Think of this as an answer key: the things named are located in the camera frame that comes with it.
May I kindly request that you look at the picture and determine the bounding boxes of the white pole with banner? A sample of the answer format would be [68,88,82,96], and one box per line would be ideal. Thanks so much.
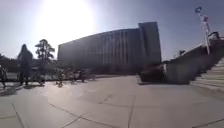
[194,6,212,56]

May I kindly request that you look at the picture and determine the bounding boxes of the pale stone stairs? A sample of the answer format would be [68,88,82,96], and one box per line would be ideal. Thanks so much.
[189,57,224,93]

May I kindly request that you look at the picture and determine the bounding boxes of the tall dark tree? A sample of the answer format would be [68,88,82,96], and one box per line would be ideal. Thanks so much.
[34,38,56,68]

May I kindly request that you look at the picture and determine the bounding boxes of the dark low bush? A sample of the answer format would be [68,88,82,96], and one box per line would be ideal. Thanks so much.
[138,63,167,84]

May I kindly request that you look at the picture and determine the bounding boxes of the sloped stone stair wall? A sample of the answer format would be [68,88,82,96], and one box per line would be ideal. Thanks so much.
[163,39,224,85]

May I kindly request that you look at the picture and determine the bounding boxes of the row of parked bicycles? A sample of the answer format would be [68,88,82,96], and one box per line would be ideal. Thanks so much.
[30,67,97,88]

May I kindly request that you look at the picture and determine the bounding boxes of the person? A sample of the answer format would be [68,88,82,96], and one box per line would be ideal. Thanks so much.
[16,43,35,87]
[0,64,8,89]

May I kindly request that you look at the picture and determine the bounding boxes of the large grey building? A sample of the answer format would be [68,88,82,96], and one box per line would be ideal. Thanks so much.
[56,21,163,75]

